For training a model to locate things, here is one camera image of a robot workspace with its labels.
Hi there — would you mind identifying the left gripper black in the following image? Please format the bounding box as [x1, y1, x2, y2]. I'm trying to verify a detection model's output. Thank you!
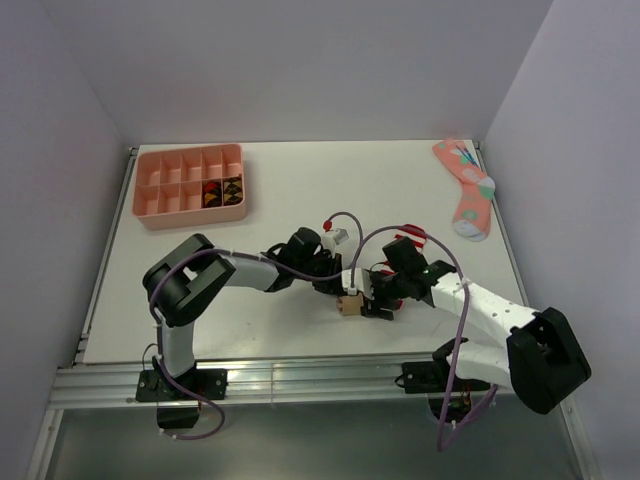
[294, 252, 350, 299]

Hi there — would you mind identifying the tan maroon sock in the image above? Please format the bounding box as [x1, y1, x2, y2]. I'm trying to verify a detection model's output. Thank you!
[336, 294, 364, 316]

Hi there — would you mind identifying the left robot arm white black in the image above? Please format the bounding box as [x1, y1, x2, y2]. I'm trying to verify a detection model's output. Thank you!
[142, 227, 343, 399]

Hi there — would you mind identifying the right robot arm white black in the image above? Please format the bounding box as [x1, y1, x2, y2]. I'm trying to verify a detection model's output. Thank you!
[371, 237, 592, 414]

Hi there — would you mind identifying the red white striped sock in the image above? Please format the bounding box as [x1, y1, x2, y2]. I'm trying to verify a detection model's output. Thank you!
[370, 224, 430, 312]

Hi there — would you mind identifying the pink patterned sock pair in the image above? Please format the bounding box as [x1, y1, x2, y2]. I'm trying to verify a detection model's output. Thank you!
[432, 139, 496, 242]

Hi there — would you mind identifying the brown argyle rolled sock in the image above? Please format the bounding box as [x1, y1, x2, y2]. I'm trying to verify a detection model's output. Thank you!
[222, 175, 244, 206]

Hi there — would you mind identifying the red argyle rolled sock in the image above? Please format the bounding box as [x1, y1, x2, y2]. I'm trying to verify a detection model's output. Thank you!
[202, 180, 223, 208]

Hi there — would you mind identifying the pink divided organizer tray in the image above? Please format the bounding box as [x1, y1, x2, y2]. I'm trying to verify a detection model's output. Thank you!
[132, 143, 247, 231]

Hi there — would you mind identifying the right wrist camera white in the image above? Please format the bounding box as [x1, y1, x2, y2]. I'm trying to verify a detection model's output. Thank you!
[341, 268, 373, 299]

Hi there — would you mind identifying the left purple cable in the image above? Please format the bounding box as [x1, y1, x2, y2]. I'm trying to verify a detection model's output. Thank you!
[148, 210, 364, 442]

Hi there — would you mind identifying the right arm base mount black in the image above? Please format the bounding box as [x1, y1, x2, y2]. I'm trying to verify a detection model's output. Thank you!
[394, 340, 490, 424]

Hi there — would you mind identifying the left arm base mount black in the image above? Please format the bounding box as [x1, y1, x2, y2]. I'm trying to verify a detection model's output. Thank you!
[135, 368, 228, 440]

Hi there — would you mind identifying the aluminium rail frame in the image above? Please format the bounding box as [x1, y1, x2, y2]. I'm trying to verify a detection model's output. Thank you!
[24, 142, 601, 480]

